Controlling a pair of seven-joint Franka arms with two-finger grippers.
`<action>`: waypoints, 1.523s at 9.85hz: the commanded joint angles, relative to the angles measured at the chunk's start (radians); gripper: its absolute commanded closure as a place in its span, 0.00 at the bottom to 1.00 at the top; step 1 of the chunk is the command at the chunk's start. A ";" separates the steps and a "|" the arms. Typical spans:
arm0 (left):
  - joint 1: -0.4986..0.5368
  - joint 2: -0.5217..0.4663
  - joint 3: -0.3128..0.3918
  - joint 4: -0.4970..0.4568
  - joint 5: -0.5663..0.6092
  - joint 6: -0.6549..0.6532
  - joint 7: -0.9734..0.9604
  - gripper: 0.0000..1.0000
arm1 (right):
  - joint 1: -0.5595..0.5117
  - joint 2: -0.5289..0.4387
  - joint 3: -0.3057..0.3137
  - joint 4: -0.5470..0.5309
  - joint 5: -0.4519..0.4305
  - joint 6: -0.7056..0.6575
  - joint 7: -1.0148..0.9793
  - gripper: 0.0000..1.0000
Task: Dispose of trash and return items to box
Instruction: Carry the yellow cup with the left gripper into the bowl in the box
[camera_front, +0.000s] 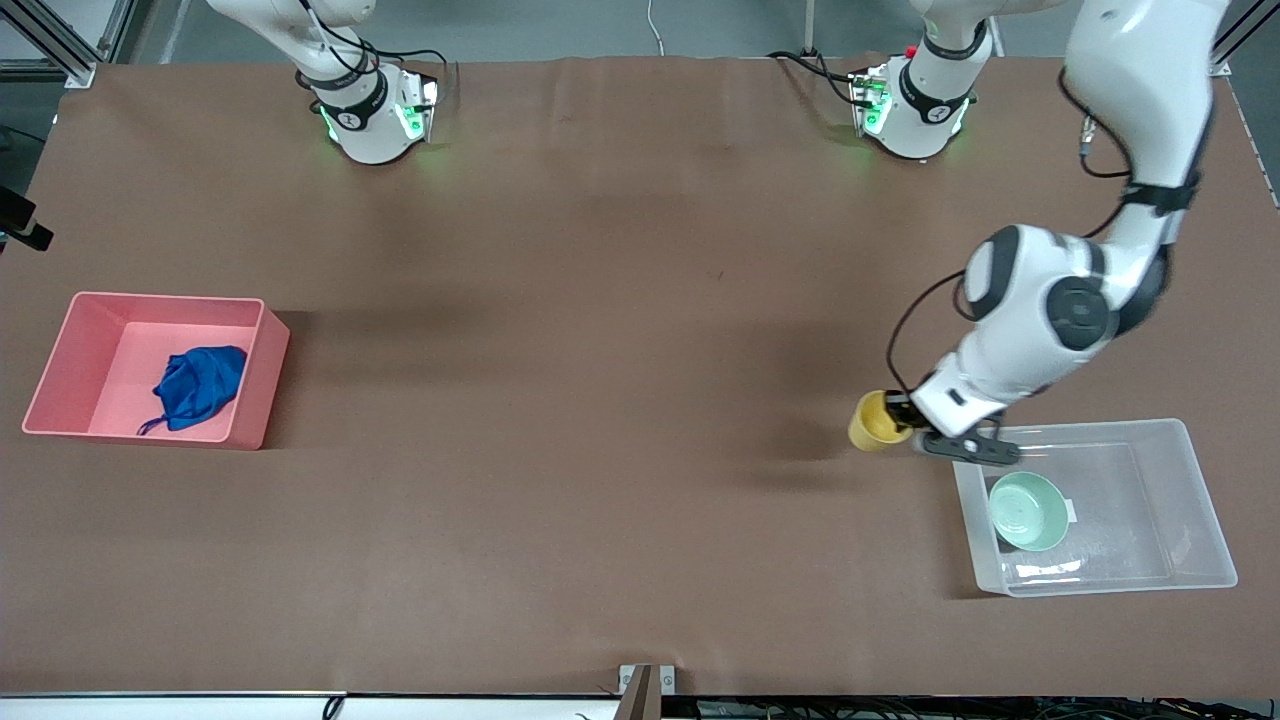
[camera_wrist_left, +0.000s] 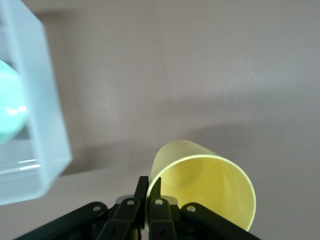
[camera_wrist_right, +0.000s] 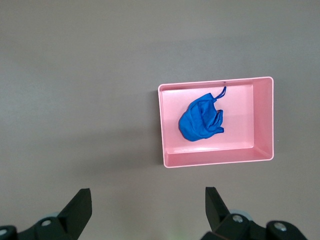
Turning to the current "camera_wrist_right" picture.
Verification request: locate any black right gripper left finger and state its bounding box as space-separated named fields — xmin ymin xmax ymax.
xmin=0 ymin=188 xmax=93 ymax=240

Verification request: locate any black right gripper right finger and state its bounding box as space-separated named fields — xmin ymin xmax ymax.
xmin=200 ymin=186 xmax=307 ymax=240

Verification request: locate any pink plastic box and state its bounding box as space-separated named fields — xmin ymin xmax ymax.
xmin=157 ymin=76 xmax=275 ymax=169

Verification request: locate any blue microfiber cloth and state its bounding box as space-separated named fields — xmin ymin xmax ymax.
xmin=177 ymin=86 xmax=228 ymax=143

